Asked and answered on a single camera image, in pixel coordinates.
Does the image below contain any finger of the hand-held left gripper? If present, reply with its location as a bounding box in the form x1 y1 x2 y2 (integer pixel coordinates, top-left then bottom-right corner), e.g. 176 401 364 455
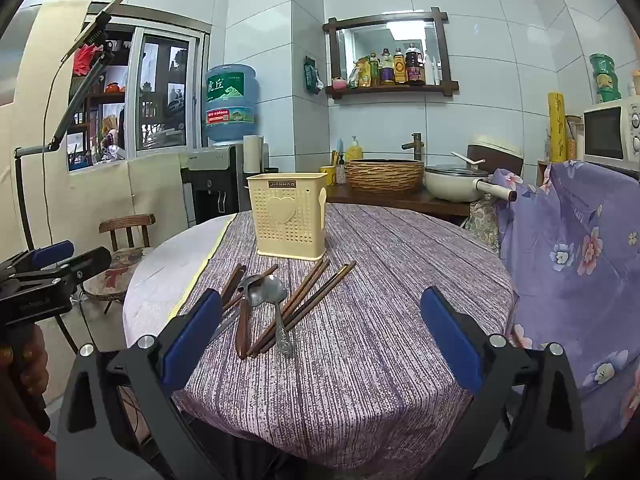
0 240 76 275
10 246 113 287

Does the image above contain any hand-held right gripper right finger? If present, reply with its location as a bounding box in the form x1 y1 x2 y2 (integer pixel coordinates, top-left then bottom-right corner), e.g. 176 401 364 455
420 286 587 480

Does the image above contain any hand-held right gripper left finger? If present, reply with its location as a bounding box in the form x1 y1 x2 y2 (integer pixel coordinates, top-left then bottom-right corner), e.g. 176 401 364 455
56 287 226 480

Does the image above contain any wooden handle metal spoon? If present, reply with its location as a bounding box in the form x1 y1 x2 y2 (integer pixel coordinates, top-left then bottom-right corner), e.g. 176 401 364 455
235 274 266 360

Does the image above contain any brown wooden chopstick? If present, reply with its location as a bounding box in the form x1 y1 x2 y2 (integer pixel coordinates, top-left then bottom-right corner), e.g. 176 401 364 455
220 263 241 303
251 259 332 358
223 265 247 310
222 263 279 312
257 263 351 353
247 258 325 357
262 261 358 352

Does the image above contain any cream perforated utensil holder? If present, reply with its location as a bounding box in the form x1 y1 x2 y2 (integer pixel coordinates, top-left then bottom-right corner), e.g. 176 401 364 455
246 172 328 262

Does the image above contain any person's left forearm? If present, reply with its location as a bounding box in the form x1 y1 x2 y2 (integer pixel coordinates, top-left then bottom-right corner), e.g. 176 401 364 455
0 395 57 480

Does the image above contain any person's left hand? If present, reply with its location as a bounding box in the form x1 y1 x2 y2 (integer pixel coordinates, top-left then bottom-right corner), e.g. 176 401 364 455
0 327 48 413

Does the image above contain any dog print seat cushion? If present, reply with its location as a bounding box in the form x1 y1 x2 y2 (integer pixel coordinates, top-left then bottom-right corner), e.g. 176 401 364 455
81 246 153 302

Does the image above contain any metal knife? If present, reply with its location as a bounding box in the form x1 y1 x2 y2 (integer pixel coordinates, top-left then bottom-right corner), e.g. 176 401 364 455
208 309 242 345

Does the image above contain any wooden chair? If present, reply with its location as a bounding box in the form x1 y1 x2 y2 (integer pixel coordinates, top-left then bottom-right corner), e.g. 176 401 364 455
80 214 157 316

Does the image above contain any pale lilac tablecloth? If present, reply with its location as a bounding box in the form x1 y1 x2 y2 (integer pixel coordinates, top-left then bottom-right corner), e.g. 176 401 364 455
122 212 238 348

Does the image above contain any purple striped tablecloth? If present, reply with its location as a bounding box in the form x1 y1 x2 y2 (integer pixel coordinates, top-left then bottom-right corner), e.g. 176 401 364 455
172 202 516 480

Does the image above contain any small metal spoon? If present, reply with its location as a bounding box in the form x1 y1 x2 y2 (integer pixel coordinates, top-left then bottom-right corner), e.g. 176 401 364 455
261 275 296 358

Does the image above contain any beige cardboard panel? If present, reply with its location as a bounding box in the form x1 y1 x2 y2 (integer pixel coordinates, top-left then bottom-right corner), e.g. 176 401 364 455
0 0 93 266
65 152 192 253

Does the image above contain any patterned beige cloth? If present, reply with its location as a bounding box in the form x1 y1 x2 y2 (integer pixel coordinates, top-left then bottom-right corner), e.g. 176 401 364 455
462 195 503 256

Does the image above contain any purple floral cloth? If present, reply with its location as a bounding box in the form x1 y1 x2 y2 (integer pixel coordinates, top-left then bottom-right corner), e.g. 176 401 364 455
492 160 640 453

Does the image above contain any wooden counter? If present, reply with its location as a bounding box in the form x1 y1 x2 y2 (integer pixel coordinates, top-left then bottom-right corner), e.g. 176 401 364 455
325 182 473 222

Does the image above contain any water dispenser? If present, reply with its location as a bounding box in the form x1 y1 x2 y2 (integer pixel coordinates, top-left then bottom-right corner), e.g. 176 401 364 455
187 144 242 226

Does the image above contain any white cooking pan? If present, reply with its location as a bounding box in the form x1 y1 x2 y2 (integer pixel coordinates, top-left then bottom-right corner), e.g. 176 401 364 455
424 164 518 204

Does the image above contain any black floor stand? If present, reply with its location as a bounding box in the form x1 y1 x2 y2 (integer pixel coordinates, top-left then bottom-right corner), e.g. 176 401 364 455
14 42 115 253

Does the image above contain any woven brown basin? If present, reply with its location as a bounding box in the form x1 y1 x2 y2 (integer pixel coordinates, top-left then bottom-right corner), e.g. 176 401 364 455
344 159 426 197

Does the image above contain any sliding window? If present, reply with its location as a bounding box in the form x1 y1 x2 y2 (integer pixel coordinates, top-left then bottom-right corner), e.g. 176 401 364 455
67 2 212 172

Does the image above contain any brown rice cooker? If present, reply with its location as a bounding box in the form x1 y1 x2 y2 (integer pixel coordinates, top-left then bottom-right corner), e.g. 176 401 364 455
467 134 525 177

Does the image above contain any paper towel roll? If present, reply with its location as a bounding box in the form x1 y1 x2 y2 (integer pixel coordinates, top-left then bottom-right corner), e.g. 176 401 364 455
243 134 265 177

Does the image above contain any bronze faucet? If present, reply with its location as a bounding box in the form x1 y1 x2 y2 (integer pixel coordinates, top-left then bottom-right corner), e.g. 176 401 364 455
401 132 426 162

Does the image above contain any blue water bottle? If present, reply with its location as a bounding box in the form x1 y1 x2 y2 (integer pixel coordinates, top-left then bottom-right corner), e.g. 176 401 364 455
202 64 261 146

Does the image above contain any yellow roll package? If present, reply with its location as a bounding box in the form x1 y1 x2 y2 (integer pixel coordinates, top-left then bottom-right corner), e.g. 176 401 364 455
546 92 568 163

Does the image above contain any mounted phone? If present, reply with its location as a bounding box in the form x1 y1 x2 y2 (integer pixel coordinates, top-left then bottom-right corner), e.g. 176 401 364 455
61 0 128 63

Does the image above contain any white microwave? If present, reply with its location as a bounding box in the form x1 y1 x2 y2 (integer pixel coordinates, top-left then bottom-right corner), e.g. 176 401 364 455
582 97 640 172

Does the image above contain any red label sauce bottle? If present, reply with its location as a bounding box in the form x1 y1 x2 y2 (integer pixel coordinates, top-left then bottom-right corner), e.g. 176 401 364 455
405 43 425 86

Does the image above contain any yellow snack bag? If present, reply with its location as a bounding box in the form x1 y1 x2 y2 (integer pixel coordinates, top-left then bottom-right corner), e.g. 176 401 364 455
348 60 372 89

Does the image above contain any green package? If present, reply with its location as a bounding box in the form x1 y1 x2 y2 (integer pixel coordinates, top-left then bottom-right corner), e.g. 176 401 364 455
589 53 622 104

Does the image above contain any green wall pouch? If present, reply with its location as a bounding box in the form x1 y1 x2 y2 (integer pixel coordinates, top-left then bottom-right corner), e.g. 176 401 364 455
303 56 326 95

